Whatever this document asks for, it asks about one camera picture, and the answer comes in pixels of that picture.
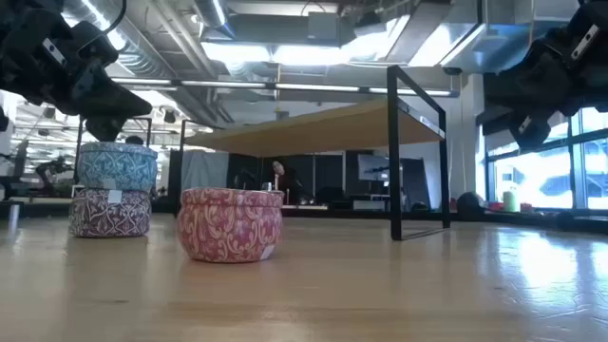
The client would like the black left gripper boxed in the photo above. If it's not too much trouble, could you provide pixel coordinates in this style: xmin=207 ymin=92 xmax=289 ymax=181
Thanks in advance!
xmin=0 ymin=16 xmax=153 ymax=143

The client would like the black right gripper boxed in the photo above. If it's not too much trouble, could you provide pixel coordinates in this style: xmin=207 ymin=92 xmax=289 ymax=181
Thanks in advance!
xmin=484 ymin=13 xmax=608 ymax=151

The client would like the teal patterned candle tin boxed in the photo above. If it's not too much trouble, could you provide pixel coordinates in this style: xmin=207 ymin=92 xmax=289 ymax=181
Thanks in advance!
xmin=76 ymin=141 xmax=159 ymax=193

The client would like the purple patterned candle tin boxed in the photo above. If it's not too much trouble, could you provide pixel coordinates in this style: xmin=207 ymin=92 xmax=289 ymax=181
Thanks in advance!
xmin=67 ymin=187 xmax=152 ymax=238

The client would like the pink patterned candle tin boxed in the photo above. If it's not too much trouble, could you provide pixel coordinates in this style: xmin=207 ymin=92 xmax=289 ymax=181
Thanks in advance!
xmin=177 ymin=186 xmax=285 ymax=264

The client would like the wooden shelf riser black frame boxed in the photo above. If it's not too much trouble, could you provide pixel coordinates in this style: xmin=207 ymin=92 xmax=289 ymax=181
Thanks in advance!
xmin=182 ymin=65 xmax=451 ymax=241

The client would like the large glass window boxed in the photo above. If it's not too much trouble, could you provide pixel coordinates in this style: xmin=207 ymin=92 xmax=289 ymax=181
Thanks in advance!
xmin=484 ymin=106 xmax=608 ymax=213

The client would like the grey cloth cover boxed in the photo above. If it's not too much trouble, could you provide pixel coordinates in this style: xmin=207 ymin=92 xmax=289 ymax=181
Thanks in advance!
xmin=180 ymin=149 xmax=230 ymax=192

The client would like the black ball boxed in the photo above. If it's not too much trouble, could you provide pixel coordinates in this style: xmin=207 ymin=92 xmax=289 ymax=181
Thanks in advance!
xmin=455 ymin=191 xmax=486 ymax=220

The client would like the linear ceiling light bar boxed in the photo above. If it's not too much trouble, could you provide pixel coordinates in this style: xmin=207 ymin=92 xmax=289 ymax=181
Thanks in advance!
xmin=109 ymin=77 xmax=461 ymax=99

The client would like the computer monitor screen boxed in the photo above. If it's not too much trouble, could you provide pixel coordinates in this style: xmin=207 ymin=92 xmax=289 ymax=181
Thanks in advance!
xmin=356 ymin=154 xmax=391 ymax=182

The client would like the black metal gantry frame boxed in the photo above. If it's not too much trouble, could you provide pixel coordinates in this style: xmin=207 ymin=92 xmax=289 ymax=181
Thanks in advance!
xmin=73 ymin=115 xmax=154 ymax=186

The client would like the short silver post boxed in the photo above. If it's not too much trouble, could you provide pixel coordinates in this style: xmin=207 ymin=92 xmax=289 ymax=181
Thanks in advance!
xmin=8 ymin=202 xmax=21 ymax=235

